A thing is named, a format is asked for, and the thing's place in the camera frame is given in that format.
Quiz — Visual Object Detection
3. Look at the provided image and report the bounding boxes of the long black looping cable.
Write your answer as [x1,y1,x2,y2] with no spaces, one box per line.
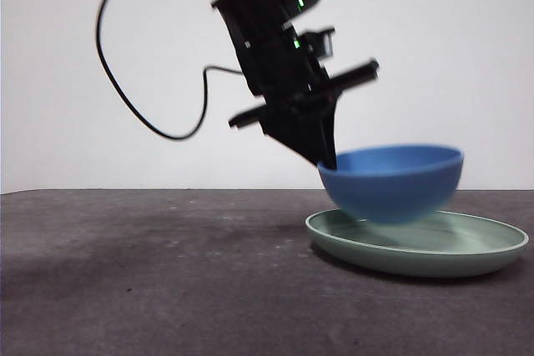
[95,0,247,141]

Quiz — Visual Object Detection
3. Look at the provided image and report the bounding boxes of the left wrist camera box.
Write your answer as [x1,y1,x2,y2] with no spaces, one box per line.
[306,27,336,60]

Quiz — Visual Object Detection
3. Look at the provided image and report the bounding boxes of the blue ribbed bowl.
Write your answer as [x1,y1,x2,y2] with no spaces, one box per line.
[317,144,465,225]

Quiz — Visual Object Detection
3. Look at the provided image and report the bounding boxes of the green round plate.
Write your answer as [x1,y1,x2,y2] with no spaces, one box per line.
[305,208,530,278]

